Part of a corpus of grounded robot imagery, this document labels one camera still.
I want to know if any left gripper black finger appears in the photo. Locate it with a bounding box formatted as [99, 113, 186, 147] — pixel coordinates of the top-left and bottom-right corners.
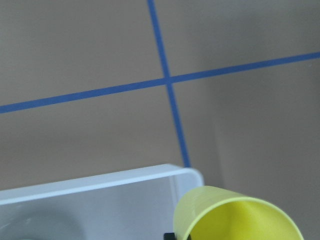
[163, 232, 192, 240]

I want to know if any yellow plastic cup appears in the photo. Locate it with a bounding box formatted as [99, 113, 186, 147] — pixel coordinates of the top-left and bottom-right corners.
[173, 186, 303, 240]

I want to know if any translucent plastic storage box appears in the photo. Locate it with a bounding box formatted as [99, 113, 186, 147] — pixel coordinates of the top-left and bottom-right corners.
[0, 164, 204, 240]

